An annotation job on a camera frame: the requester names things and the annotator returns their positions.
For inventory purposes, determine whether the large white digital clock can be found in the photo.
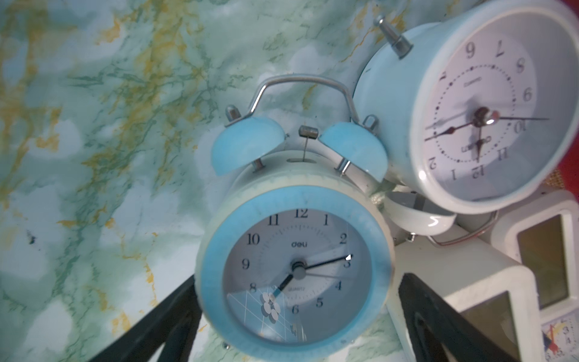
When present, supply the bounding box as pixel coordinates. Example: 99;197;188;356
388;236;544;361

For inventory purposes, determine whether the small clear square clock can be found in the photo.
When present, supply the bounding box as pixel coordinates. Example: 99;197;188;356
541;309;578;362

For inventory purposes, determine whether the small white digital clock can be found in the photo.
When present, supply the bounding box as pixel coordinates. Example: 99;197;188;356
487;186;578;324

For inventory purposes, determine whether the cream blue round clock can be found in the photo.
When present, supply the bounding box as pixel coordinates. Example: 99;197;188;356
195;75;395;361

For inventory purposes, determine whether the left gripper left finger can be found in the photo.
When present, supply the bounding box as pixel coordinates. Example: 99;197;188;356
92;276;202;361

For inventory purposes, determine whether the white bell alarm clock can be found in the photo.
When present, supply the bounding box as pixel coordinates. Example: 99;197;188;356
354;1;578;238

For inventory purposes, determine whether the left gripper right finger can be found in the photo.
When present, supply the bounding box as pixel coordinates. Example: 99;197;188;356
398;273;515;361

